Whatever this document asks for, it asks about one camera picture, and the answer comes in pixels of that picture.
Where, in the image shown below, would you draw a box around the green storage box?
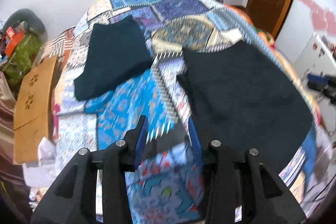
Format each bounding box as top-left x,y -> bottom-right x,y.
2,33 -> 42,86

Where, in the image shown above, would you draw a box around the pink brown curtain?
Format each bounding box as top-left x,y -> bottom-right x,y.
1,73 -> 32,219

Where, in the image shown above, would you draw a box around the black pants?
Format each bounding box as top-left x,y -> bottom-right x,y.
177,41 -> 313,172

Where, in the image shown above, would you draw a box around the grey neck pillow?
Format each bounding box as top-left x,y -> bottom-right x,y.
2,9 -> 46,34

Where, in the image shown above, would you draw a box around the white cloth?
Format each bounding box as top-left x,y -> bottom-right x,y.
22,137 -> 57,188

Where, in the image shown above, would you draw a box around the colourful patchwork bedsheet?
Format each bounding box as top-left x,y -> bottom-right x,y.
39,0 -> 326,224

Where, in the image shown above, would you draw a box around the folded dark teal garment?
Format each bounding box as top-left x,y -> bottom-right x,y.
74,16 -> 153,101

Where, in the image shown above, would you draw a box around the orange box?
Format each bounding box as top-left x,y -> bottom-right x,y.
5,27 -> 25,57

